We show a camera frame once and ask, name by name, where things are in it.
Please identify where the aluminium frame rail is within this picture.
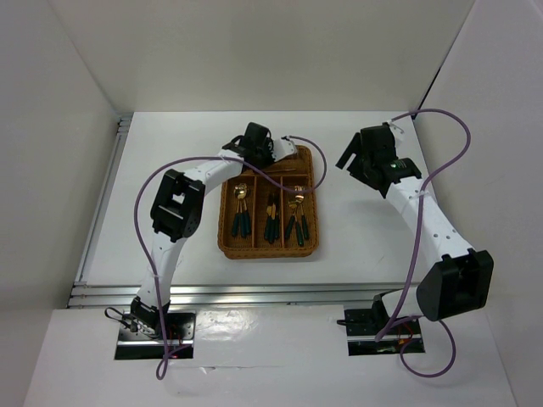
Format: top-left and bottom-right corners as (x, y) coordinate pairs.
(69, 111), (413, 308)

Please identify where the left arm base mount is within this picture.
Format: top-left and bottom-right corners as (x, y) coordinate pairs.
(104, 307), (196, 360)

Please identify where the brown wicker cutlery tray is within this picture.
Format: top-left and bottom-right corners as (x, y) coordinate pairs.
(217, 145), (319, 259)

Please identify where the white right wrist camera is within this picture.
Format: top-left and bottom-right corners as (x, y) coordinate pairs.
(383, 120), (405, 140)

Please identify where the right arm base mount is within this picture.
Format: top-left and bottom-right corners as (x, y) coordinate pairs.
(336, 294), (425, 356)

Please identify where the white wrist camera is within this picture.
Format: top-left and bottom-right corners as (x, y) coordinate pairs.
(383, 120), (405, 140)
(271, 136), (298, 163)

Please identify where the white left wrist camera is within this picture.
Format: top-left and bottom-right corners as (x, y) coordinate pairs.
(271, 136), (298, 163)

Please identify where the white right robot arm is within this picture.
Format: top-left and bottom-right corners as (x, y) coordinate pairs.
(336, 124), (494, 332)

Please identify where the gold knife green handle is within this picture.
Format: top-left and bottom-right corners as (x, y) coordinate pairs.
(264, 193), (273, 242)
(269, 192), (276, 244)

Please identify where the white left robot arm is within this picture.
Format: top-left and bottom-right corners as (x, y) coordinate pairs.
(131, 122), (283, 338)

